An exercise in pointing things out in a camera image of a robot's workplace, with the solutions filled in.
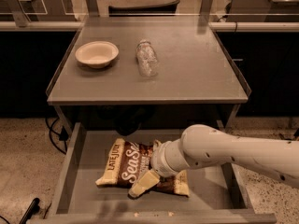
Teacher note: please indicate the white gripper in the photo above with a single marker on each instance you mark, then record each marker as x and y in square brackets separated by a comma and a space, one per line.
[160, 162]

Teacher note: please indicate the brown chip bag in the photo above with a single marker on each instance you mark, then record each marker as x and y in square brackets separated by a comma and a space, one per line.
[127, 161]

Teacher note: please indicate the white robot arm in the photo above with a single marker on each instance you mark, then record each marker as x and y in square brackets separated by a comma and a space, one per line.
[201, 146]

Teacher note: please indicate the open grey top drawer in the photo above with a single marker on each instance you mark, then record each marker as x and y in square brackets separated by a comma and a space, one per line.
[217, 195]

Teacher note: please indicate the grey counter cabinet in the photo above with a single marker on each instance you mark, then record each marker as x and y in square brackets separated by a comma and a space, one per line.
[161, 61]

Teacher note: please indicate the clear plastic bottle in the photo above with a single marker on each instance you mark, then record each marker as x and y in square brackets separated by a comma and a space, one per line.
[147, 60]

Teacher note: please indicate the white paper bowl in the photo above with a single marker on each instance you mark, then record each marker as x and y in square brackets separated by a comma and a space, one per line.
[97, 54]

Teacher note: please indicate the black chair back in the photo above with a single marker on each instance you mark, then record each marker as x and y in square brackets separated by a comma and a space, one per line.
[166, 9]

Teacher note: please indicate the black handle bottom left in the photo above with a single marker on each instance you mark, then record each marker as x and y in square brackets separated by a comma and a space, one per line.
[32, 209]

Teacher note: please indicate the white horizontal rail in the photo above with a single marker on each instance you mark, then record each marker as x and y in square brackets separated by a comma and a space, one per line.
[263, 27]

